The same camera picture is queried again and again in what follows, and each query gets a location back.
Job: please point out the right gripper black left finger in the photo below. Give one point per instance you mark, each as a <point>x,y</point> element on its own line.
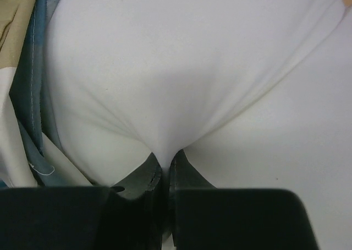
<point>124,216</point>

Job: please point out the blue tan white patchwork pillow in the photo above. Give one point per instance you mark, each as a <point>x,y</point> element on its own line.
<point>31,152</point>

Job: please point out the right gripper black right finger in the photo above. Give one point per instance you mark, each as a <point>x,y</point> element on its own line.
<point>206,217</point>

